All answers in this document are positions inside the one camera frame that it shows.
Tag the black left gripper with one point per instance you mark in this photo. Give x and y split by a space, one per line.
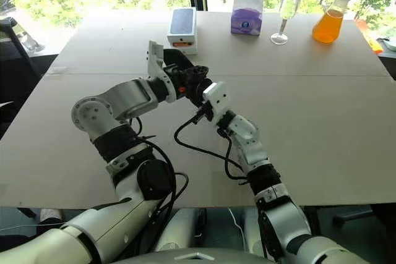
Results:
181 80

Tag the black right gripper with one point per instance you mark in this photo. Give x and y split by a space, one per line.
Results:
204 115

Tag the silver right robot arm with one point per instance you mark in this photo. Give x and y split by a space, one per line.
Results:
250 140

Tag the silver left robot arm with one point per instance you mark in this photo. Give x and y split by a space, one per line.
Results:
123 97

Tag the white phone box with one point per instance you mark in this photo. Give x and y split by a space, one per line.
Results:
183 30

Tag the purple tissue box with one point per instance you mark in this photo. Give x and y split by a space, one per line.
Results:
247 18

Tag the clear champagne glass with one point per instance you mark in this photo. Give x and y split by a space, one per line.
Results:
286 7

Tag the white rounded robot leg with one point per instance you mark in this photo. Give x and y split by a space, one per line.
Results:
253 230
181 230

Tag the glass flask with orange liquid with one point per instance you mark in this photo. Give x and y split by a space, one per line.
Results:
328 26

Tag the silver robot torso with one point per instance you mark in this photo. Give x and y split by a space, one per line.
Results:
191 256

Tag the black office chair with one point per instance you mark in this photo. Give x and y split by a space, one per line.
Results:
15 66

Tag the white shoe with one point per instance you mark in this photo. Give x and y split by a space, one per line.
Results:
51 215

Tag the orange yellow object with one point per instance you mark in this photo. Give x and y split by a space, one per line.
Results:
374 43

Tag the black chair base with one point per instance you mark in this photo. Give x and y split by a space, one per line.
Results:
352 216

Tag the white plate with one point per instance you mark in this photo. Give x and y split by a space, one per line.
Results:
388 43

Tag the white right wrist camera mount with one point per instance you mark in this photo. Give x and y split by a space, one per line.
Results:
217 95

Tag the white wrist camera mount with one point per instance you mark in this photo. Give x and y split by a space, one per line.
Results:
155 60
217 95

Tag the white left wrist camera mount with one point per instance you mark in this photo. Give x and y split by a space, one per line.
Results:
155 60

